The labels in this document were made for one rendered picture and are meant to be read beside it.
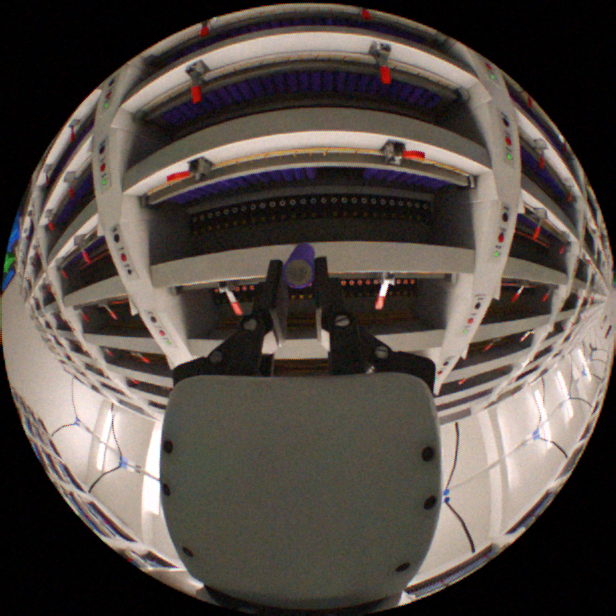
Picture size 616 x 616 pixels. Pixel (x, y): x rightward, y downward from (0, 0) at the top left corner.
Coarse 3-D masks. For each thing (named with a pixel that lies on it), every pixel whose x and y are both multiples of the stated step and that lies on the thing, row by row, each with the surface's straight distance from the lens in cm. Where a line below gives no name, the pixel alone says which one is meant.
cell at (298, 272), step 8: (296, 248) 16; (304, 248) 15; (312, 248) 17; (296, 256) 12; (304, 256) 12; (312, 256) 14; (288, 264) 12; (296, 264) 12; (304, 264) 12; (312, 264) 12; (288, 272) 12; (296, 272) 12; (304, 272) 12; (312, 272) 12; (288, 280) 12; (296, 280) 12; (304, 280) 12; (312, 280) 12
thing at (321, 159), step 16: (256, 160) 33; (272, 160) 32; (288, 160) 32; (304, 160) 32; (320, 160) 32; (336, 160) 32; (352, 160) 32; (368, 160) 33; (384, 160) 33; (224, 176) 34; (432, 176) 38; (448, 176) 38; (464, 176) 41; (160, 192) 41; (176, 192) 39
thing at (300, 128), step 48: (192, 144) 33; (240, 144) 29; (288, 144) 30; (336, 144) 31; (432, 144) 32; (144, 192) 43; (288, 192) 44; (336, 192) 44; (384, 192) 46; (480, 192) 42
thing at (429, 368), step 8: (400, 352) 9; (400, 360) 9; (408, 360) 9; (416, 360) 10; (424, 360) 10; (368, 368) 9; (392, 368) 9; (400, 368) 9; (408, 368) 9; (416, 368) 9; (424, 368) 10; (432, 368) 10; (416, 376) 9; (424, 376) 9; (432, 376) 10; (432, 384) 9; (432, 392) 9
